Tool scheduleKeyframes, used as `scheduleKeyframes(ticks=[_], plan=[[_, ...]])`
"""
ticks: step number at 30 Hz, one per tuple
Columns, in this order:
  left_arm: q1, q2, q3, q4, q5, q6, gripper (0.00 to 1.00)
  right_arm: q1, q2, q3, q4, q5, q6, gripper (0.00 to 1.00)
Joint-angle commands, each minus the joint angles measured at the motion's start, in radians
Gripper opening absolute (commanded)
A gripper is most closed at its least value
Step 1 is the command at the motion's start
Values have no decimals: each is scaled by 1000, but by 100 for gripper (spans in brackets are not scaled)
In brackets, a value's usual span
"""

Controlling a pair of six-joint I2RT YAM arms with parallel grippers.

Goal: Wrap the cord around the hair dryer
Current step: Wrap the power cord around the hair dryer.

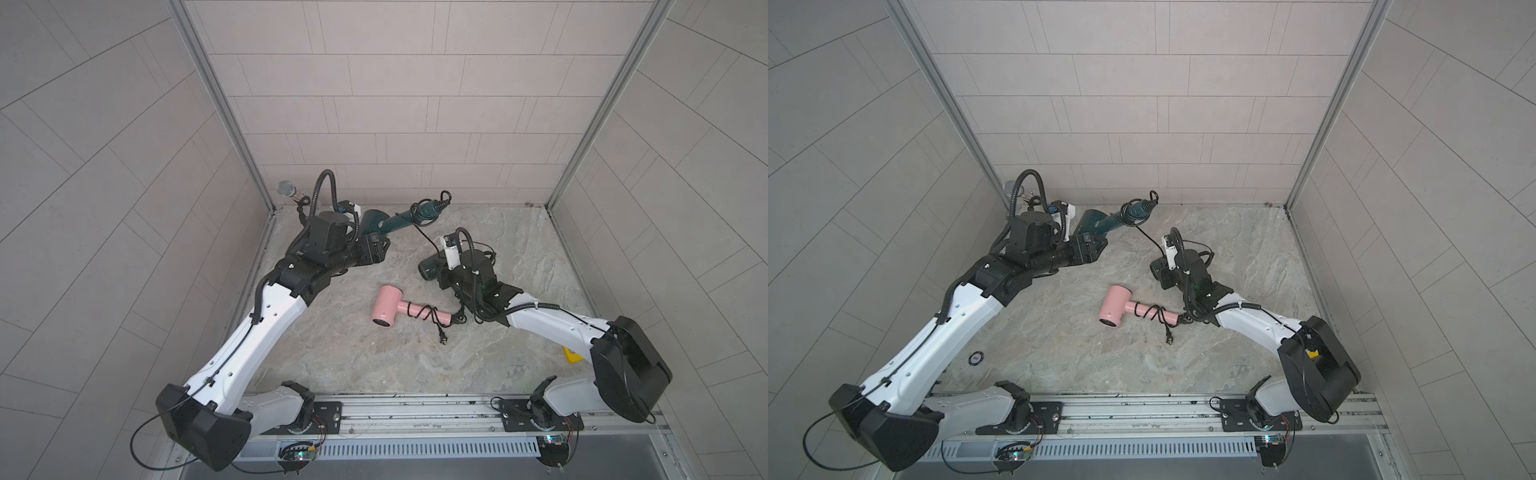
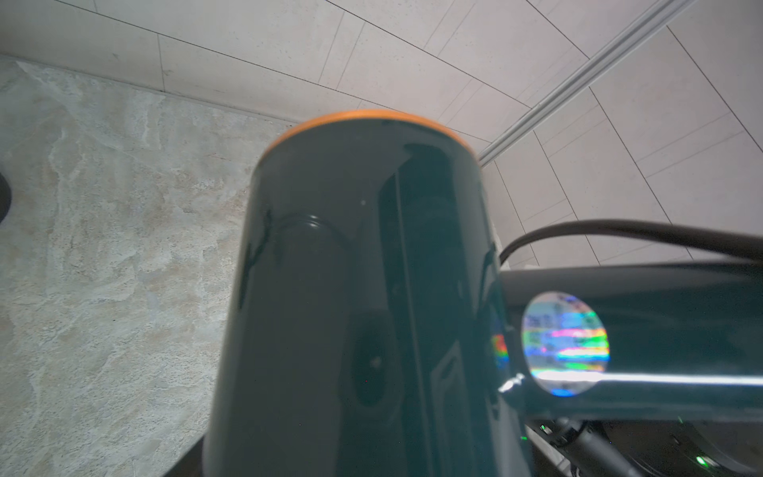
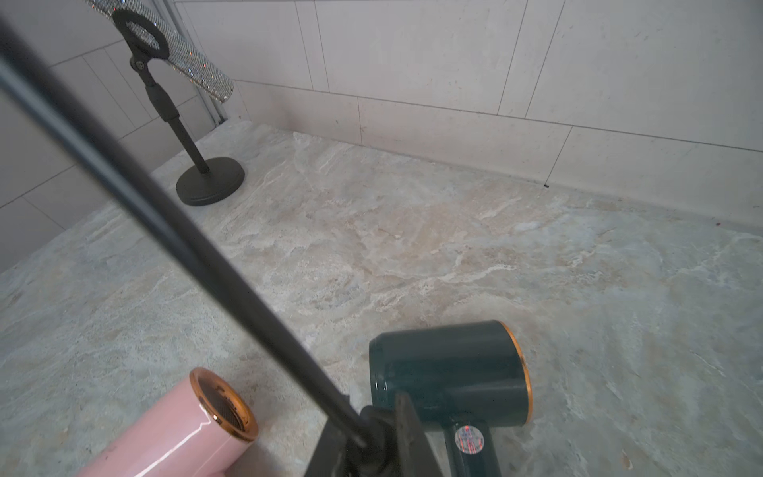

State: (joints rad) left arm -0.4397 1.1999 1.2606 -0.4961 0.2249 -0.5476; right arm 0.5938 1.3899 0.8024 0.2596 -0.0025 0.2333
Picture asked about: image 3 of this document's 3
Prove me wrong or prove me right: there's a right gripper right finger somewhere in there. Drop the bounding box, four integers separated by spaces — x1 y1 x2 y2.
395 392 443 477

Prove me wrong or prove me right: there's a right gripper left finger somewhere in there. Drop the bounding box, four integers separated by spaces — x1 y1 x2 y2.
304 421 351 477

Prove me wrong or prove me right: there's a green hair dryer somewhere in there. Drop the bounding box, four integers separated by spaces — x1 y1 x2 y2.
369 320 533 476

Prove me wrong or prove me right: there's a pink hair dryer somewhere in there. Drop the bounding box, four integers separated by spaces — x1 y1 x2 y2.
79 368 258 476

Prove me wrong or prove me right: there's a black microphone stand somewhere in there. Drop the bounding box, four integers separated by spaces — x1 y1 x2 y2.
89 0 246 207

